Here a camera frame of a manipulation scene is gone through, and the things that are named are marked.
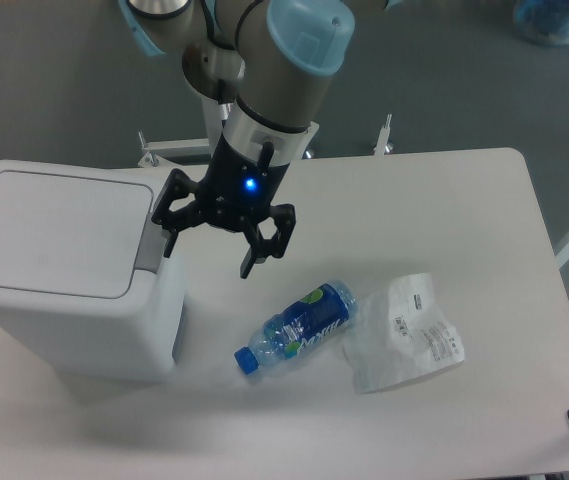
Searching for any white push-button trash can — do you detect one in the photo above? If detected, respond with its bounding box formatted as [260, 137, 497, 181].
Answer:
[0, 160, 185, 382]

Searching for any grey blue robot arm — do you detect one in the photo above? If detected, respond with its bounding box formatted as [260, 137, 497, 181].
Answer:
[119, 1, 391, 276]

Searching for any blue plastic bag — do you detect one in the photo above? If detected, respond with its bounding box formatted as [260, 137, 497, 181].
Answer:
[512, 0, 569, 47]

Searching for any blue label plastic bottle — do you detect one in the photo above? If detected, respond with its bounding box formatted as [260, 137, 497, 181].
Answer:
[234, 280, 358, 376]

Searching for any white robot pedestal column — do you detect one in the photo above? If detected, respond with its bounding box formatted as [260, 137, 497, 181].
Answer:
[182, 40, 245, 157]

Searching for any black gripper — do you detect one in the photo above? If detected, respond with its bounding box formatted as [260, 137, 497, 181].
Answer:
[150, 133, 297, 279]

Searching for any white metal base frame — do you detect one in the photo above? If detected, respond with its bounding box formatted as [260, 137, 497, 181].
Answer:
[136, 113, 398, 169]

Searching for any clear plastic wrapper bag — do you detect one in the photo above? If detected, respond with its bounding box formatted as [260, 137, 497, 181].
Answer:
[343, 273, 466, 394]

